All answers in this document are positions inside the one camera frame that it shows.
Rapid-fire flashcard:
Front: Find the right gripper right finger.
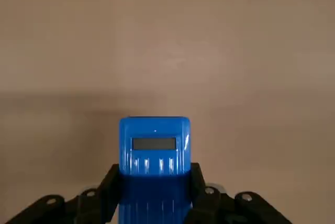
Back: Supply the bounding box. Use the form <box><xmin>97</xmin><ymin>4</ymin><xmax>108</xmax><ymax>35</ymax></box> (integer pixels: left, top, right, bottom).
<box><xmin>184</xmin><ymin>161</ymin><xmax>291</xmax><ymax>224</ymax></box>

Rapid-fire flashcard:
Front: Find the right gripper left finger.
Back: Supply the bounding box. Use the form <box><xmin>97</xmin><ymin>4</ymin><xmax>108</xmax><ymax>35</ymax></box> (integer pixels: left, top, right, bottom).
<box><xmin>5</xmin><ymin>163</ymin><xmax>122</xmax><ymax>224</ymax></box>

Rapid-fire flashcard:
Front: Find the blue plastic eraser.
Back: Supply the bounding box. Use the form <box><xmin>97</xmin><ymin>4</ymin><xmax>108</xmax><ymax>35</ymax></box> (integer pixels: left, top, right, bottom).
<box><xmin>118</xmin><ymin>116</ymin><xmax>193</xmax><ymax>224</ymax></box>

